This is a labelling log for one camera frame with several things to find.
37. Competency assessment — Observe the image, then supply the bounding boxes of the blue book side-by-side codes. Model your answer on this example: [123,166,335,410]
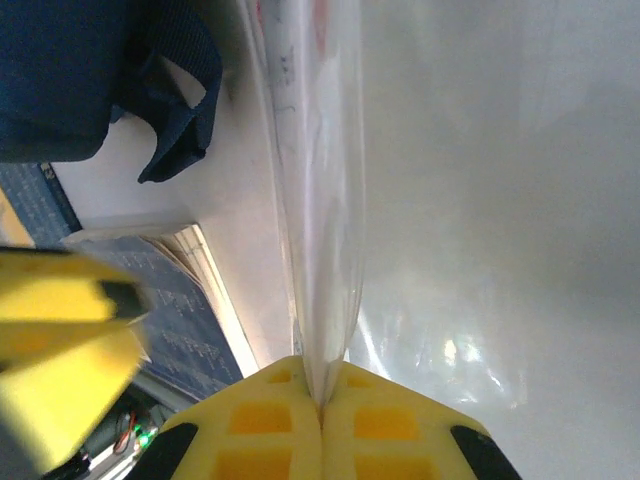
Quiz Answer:
[0,159,84,249]

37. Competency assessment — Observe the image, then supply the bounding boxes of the yellow book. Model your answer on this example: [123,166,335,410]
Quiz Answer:
[0,197,34,247]

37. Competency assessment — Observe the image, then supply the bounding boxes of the aluminium cross rail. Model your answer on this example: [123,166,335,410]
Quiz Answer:
[130,370,204,419]

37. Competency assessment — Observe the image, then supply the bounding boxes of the navy blue backpack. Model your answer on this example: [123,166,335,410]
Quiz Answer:
[0,0,224,184]

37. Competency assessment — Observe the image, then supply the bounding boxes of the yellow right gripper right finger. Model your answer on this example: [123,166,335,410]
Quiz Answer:
[319,359,524,480]

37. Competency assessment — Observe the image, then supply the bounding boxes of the clear plastic supplies bag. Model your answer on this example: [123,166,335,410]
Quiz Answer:
[237,0,526,409]

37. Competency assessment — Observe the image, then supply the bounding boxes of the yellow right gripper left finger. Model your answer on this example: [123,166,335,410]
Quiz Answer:
[133,353,324,480]

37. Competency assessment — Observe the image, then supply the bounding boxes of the worn blue book codes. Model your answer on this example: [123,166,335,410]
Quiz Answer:
[62,223,261,404]

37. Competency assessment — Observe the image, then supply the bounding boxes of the black controller board green light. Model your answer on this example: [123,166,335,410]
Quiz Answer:
[74,407,164,480]

